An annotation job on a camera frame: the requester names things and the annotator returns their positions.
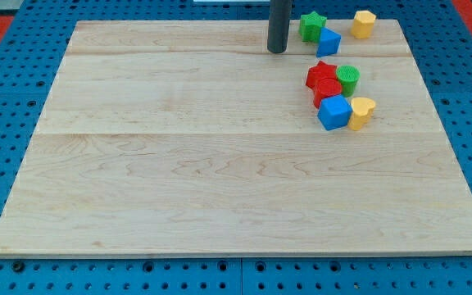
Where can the red star block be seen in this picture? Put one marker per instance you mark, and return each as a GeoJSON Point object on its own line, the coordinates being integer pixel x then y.
{"type": "Point", "coordinates": [320, 71]}

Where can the blue triangle block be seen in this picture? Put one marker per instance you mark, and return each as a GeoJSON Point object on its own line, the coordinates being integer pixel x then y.
{"type": "Point", "coordinates": [329, 42]}

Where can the green star block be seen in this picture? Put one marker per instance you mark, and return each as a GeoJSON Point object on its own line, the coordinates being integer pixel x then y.
{"type": "Point", "coordinates": [311, 25]}

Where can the yellow hexagon block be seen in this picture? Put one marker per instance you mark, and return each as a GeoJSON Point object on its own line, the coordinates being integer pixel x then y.
{"type": "Point", "coordinates": [363, 24]}

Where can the light wooden board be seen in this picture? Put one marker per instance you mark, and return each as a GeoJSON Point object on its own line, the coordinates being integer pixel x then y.
{"type": "Point", "coordinates": [188, 139]}

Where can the blue cube block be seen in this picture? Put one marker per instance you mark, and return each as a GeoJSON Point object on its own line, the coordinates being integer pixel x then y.
{"type": "Point", "coordinates": [334, 112]}

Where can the red cylinder block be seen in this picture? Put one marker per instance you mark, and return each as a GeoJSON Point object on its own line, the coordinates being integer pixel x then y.
{"type": "Point", "coordinates": [325, 88]}

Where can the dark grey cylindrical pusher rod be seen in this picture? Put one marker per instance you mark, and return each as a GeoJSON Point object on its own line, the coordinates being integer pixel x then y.
{"type": "Point", "coordinates": [278, 25]}

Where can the yellow heart block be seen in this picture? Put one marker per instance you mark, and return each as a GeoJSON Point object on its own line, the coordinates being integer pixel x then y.
{"type": "Point", "coordinates": [362, 111]}

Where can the green cylinder block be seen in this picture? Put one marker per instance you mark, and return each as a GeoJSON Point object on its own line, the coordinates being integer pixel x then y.
{"type": "Point", "coordinates": [348, 77]}

